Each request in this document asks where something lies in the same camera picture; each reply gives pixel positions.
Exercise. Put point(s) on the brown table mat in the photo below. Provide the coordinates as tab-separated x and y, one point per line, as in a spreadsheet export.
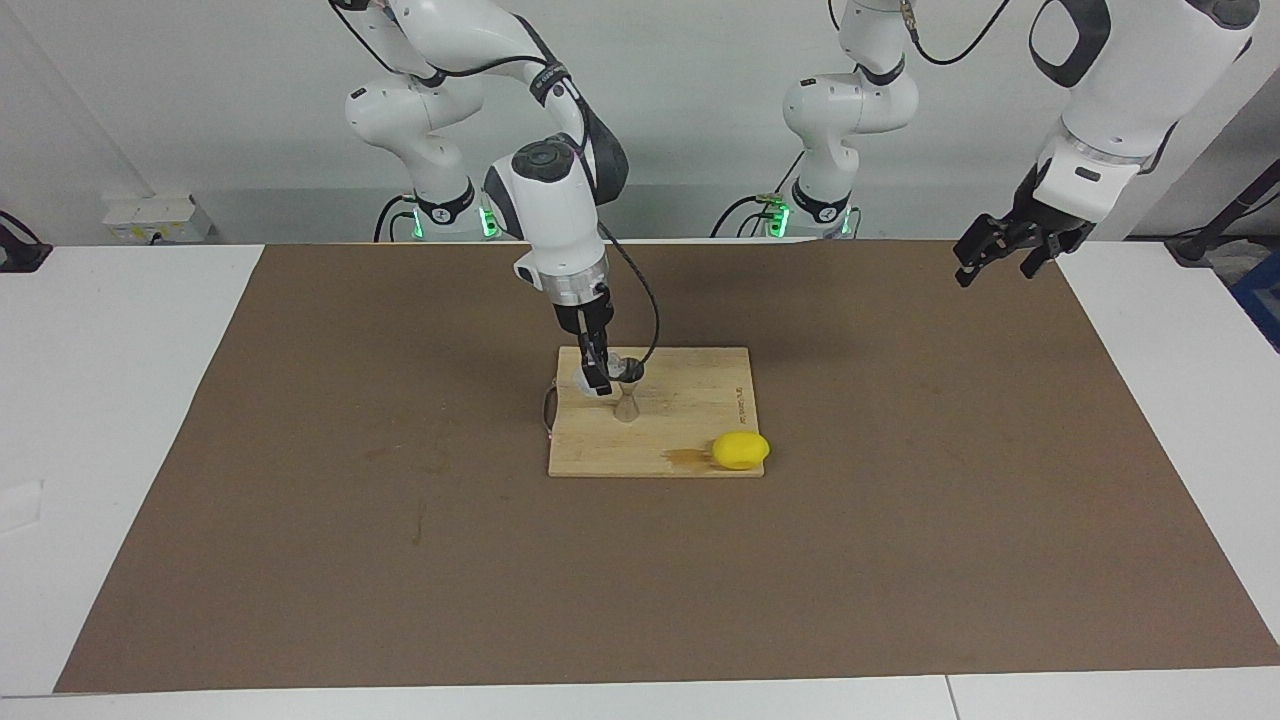
640	580

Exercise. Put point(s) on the black stand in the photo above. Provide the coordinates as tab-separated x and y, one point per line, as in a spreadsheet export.
1200	245

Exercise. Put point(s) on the black clamp mount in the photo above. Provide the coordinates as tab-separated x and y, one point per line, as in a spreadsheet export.
20	255

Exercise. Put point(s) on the yellow lemon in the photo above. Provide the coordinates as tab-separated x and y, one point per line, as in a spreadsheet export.
740	451

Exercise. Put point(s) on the white paper piece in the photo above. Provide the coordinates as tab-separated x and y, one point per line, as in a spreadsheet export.
18	508

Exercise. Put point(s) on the clear glass cup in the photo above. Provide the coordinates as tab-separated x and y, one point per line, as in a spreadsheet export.
622	368

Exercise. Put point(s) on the wooden cutting board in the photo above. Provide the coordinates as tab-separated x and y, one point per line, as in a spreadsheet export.
690	400

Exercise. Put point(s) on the white wall power box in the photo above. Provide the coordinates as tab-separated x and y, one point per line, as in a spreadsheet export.
150	218

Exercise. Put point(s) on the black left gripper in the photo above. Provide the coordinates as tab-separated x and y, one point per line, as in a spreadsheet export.
1050	218

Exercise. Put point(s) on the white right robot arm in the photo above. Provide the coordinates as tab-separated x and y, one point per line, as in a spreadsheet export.
550	220

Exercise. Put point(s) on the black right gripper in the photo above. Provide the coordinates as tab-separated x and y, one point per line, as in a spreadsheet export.
585	315

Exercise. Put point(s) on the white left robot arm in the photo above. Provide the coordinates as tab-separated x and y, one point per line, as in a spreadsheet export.
850	100

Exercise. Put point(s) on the metal jigger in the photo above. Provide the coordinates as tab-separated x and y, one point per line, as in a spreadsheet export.
627	405

